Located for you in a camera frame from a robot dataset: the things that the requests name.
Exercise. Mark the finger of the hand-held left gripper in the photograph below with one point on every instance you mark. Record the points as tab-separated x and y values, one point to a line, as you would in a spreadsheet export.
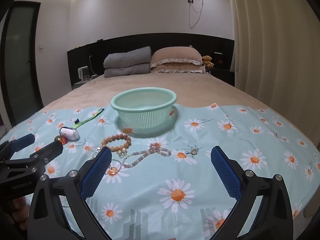
23	140
50	151

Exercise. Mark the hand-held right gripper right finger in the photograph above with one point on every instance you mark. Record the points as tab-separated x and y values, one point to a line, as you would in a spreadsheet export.
225	175

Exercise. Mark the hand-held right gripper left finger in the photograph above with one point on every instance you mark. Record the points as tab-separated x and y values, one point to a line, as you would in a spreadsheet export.
97	175

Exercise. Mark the red gemstone ornament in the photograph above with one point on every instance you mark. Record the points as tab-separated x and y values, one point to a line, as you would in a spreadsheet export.
61	139

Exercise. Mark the silver bangle rings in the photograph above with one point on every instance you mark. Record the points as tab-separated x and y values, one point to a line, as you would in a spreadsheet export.
113	168

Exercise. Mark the green plastic mesh basket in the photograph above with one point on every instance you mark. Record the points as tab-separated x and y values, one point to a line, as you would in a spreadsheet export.
142	120

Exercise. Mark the person's left hand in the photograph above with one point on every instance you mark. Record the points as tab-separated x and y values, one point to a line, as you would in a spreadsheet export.
18	212

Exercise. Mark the small white device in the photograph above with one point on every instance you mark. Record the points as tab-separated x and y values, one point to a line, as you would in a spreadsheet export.
70	133

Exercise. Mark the daisy print blue sheet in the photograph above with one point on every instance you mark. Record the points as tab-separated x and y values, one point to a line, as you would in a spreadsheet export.
155	205

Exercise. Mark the grey bedside table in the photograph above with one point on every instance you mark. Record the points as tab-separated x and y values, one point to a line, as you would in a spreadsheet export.
80	83

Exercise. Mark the dark glass door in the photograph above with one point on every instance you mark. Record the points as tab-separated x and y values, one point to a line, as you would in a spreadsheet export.
20	60

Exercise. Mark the white electric kettle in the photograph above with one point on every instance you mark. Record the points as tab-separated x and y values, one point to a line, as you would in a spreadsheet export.
83	73

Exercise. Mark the black bedside table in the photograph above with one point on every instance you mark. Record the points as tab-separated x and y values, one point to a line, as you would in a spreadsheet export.
223	76

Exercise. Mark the bed with beige cover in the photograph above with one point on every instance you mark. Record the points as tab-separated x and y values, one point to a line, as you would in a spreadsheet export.
175	83

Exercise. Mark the brown teddy bear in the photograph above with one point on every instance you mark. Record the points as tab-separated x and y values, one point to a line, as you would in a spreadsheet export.
207	61

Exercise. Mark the beige ruffled pillow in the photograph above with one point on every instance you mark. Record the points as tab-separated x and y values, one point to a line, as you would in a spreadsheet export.
175	53
175	68

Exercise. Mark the folded grey quilt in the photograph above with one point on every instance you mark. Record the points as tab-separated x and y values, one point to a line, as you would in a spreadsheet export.
127	60

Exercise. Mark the cream curtain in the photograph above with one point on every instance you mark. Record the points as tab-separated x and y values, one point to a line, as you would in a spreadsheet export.
275	55

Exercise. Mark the black headboard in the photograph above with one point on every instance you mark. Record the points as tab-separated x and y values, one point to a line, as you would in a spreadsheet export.
130	42

